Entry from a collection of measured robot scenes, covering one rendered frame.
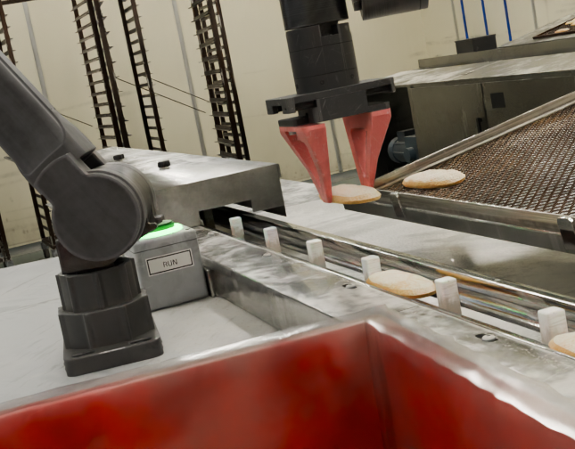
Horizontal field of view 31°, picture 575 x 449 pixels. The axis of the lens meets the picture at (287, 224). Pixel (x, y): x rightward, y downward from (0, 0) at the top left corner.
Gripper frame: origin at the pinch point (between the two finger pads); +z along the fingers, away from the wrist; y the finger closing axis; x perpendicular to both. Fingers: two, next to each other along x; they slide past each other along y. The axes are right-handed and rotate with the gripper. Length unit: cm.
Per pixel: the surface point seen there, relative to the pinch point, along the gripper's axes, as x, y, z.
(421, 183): 11.8, 13.0, 2.9
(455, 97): 356, 204, 21
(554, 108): 19.9, 35.7, -0.7
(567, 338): -33.6, -1.0, 7.1
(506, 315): -23.5, 0.8, 8.0
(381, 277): -6.8, -1.1, 7.0
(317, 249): 10.5, -0.1, 6.9
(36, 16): 700, 62, -76
